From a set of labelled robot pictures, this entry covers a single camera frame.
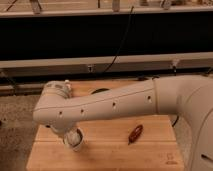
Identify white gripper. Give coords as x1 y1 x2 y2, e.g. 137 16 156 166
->
51 122 77 135

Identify black hanging cable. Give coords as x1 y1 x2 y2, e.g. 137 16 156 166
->
101 5 135 74

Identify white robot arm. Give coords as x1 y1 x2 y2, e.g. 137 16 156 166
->
33 75 213 171

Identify wooden cutting board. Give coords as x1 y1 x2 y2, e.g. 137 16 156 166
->
26 79 185 171

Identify white ceramic cup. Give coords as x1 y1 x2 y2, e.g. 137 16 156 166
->
63 129 83 152

